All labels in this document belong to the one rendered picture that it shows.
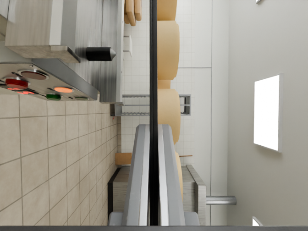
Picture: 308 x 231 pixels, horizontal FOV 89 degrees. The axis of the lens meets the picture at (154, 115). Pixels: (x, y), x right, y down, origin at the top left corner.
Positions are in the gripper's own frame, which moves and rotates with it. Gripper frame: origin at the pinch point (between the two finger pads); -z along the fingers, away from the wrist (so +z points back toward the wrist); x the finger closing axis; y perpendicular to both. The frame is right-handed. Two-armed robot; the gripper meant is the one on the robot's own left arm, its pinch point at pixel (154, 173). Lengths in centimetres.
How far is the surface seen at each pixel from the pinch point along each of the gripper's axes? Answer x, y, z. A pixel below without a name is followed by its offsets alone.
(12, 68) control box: -19.9, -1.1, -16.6
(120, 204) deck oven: -70, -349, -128
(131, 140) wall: -61, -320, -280
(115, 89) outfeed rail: -11.2, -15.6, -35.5
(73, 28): -9.8, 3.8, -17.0
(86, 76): -15.8, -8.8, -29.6
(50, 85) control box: -19.9, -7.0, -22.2
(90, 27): -15.9, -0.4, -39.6
